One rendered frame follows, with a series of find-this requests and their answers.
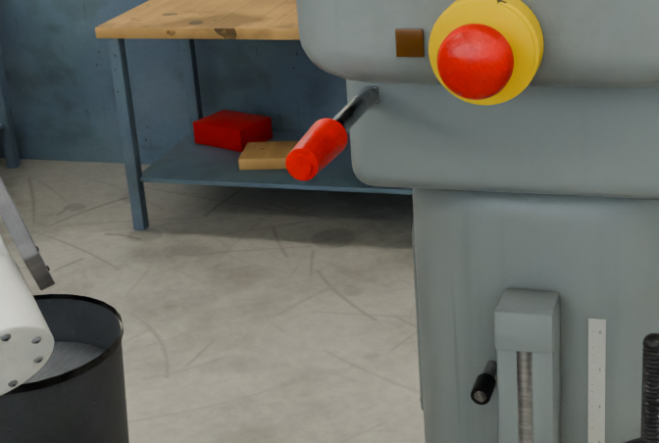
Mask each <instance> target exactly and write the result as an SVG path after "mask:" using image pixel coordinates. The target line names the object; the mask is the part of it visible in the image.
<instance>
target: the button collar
mask: <svg viewBox="0 0 659 443"><path fill-rule="evenodd" d="M468 24H481V25H488V26H490V27H492V28H494V29H496V30H497V31H499V32H500V33H501V34H502V35H503V36H504V37H505V38H506V39H507V41H508V42H509V44H510V46H511V49H512V51H513V55H514V69H513V72H512V75H511V77H510V79H509V81H508V83H507V84H506V85H505V87H504V88H503V89H502V90H501V91H500V92H498V93H497V94H495V95H494V96H492V97H489V98H486V99H481V100H471V99H466V98H463V97H461V96H459V95H457V94H455V93H454V92H452V91H451V90H450V89H449V88H448V87H447V86H446V85H445V84H444V82H443V81H442V79H441V77H440V75H439V72H438V69H437V53H438V49H439V47H440V45H441V43H442V41H443V40H444V39H445V37H446V36H447V35H448V34H449V33H450V32H451V31H452V30H454V29H455V28H457V27H459V26H462V25H468ZM543 45H544V44H543V35H542V30H541V28H540V25H539V22H538V20H537V18H536V17H535V15H534V14H533V12H532V11H531V9H530V8H529V7H528V6H527V5H526V4H524V3H523V2H522V1H521V0H456V1H454V2H453V3H452V4H451V5H450V6H449V7H448V8H447V9H446V10H445V11H444V12H443V13H442V14H441V16H440V17H439V18H438V19H437V21H436V23H435V24H434V26H433V29H432V31H431V36H430V42H429V55H430V61H431V67H432V69H433V72H434V74H435V75H436V77H437V79H438V80H439V82H440V83H441V84H442V85H443V86H444V87H445V89H447V90H448V91H449V92H450V93H451V94H453V95H454V96H456V97H457V98H459V99H461V100H463V101H466V102H469V103H472V104H477V105H495V104H500V103H503V102H506V101H508V100H510V99H512V98H514V97H515V96H517V95H518V94H520V93H521V92H522V91H523V90H524V89H525V88H526V87H527V86H528V85H529V83H530V82H531V80H532V78H533V76H534V75H535V73H536V71H537V69H538V67H539V65H540V62H541V59H542V55H543Z"/></svg>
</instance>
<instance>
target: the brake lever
mask: <svg viewBox="0 0 659 443"><path fill-rule="evenodd" d="M379 102H380V93H379V87H378V86H365V87H364V88H363V89H362V90H361V91H360V92H359V93H358V94H357V95H356V96H355V97H354V98H353V99H352V100H351V101H350V102H349V103H348V104H347V105H346V106H345V107H344V108H343V109H342V110H341V111H340V112H339V113H338V114H337V115H336V116H335V117H334V118H333V119H328V118H326V119H320V120H318V121H316V122H315V123H314V124H313V125H312V126H311V127H310V129H309V130H308V131H307V132H306V133H305V135H304V136H303V137H302V138H301V139H300V141H299V142H298V143H297V144H296V145H295V147H294V148H293V149H292V150H291V151H290V152H289V154H288V155H287V157H286V160H285V165H286V168H287V170H288V172H289V173H290V175H291V176H293V177H294V178H296V179H298V180H309V179H311V178H313V177H314V176H315V175H316V174H317V173H318V172H320V171H321V170H322V169H323V168H324V167H325V166H326V165H327V164H329V163H330V162H331V161H332V160H333V159H334V158H335V157H336V156H337V155H339V154H340V153H341V152H342V151H343V150H344V148H345V147H346V144H347V133H346V132H347V131H348V130H349V129H350V128H351V126H352V125H353V124H354V123H355V122H357V121H358V120H359V119H360V118H361V117H362V116H363V115H364V114H365V112H366V111H367V110H368V109H369V108H370V107H371V106H372V105H373V104H378V103H379Z"/></svg>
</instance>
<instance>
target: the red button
mask: <svg viewBox="0 0 659 443"><path fill-rule="evenodd" d="M437 69H438V72H439V75H440V77H441V79H442V81H443V82H444V84H445V85H446V86H447V87H448V88H449V89H450V90H451V91H452V92H454V93H455V94H457V95H459V96H461V97H463V98H466V99H471V100H481V99H486V98H489V97H492V96H494V95H495V94H497V93H498V92H500V91H501V90H502V89H503V88H504V87H505V85H506V84H507V83H508V81H509V79H510V77H511V75H512V72H513V69H514V55H513V51H512V49H511V46H510V44H509V42H508V41H507V39H506V38H505V37H504V36H503V35H502V34H501V33H500V32H499V31H497V30H496V29H494V28H492V27H490V26H488V25H481V24H468V25H462V26H459V27H457V28H455V29H454V30H452V31H451V32H450V33H449V34H448V35H447V36H446V37H445V39H444V40H443V41H442V43H441V45H440V47H439V49H438V53H437Z"/></svg>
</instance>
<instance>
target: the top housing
mask: <svg viewBox="0 0 659 443"><path fill-rule="evenodd" d="M454 1H456V0H296V7H297V19H298V30H299V37H300V41H301V46H302V48H303V49H304V51H305V53H306V54H307V56H308V57H309V59H310V60H311V62H313V63H314V64H315V65H316V66H318V67H319V68H320V69H321V70H323V71H325V72H326V73H329V74H334V75H337V76H340V77H343V78H346V79H351V80H357V81H365V82H381V83H434V84H441V83H440V82H439V80H438V79H437V77H436V75H435V74H434V72H433V69H432V67H431V61H430V55H429V42H430V36H431V31H432V29H433V26H434V24H435V23H436V21H437V19H438V18H439V17H440V16H441V14H442V13H443V12H444V11H445V10H446V9H447V8H448V7H449V6H450V5H451V4H452V3H453V2H454ZM521 1H522V2H523V3H524V4H526V5H527V6H528V7H529V8H530V9H531V11H532V12H533V14H534V15H535V17H536V18H537V20H538V22H539V25H540V28H541V30H542V35H543V44H544V45H543V55H542V59H541V62H540V65H539V67H538V69H537V71H536V73H535V75H534V76H533V78H532V80H531V82H530V83H529V85H541V86H594V87H640V86H653V85H659V0H521ZM397 28H411V29H422V30H423V31H424V52H425V57H396V43H395V30H396V29H397Z"/></svg>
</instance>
